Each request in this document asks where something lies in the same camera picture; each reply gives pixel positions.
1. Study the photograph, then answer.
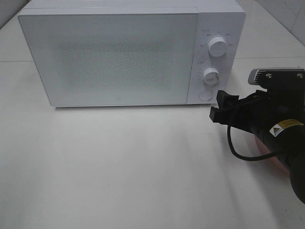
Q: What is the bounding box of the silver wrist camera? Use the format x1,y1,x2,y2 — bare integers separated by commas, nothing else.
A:
248,68,305,91

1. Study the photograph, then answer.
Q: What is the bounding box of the white microwave door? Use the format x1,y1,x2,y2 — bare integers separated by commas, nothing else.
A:
19,13,198,107

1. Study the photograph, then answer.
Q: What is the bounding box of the lower white timer knob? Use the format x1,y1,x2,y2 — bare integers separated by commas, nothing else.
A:
203,67,220,85

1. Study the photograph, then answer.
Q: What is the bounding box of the round white door button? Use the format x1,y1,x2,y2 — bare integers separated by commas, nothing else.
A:
198,90,214,101

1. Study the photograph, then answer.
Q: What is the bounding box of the upper white control knob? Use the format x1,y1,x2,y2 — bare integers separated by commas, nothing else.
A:
207,35,228,57

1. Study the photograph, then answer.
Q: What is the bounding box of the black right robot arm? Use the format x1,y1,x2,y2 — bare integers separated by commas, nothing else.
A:
210,90,305,202

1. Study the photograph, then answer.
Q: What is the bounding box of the white microwave oven body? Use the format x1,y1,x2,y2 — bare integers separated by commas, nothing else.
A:
18,0,246,105

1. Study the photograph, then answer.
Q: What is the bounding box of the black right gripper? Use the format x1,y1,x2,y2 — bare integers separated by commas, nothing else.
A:
209,89,305,140

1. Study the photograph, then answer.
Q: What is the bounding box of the pink plate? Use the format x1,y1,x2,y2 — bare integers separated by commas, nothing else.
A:
255,137,289,174

